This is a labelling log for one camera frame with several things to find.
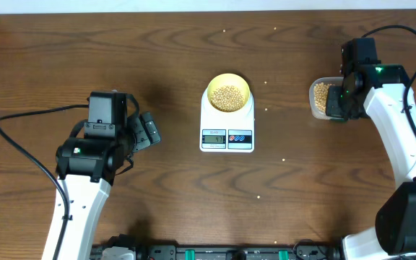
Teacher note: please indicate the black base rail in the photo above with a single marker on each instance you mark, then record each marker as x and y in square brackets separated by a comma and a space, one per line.
[124, 247]

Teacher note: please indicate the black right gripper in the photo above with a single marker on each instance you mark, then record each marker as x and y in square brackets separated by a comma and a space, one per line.
[332, 108]

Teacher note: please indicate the pile of soybeans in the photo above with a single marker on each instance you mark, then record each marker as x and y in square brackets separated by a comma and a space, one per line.
[321, 91]

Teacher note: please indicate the white kitchen scale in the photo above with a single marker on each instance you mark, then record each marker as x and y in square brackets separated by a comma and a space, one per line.
[227, 131]

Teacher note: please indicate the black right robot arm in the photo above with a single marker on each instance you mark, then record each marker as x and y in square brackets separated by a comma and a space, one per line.
[377, 91]

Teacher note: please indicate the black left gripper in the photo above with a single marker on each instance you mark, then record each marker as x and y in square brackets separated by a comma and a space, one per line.
[144, 139]

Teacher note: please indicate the green tape label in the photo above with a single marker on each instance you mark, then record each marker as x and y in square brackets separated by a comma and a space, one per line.
[339, 120]

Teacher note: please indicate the yellow bowl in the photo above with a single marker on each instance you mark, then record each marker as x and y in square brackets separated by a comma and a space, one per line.
[229, 79]

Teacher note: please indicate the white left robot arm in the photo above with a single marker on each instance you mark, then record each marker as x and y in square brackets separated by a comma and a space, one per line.
[87, 164]

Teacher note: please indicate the clear plastic container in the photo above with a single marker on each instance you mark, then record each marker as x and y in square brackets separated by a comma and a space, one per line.
[326, 80]

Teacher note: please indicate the soybeans in yellow bowl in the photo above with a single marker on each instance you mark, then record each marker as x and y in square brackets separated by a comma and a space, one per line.
[227, 98]

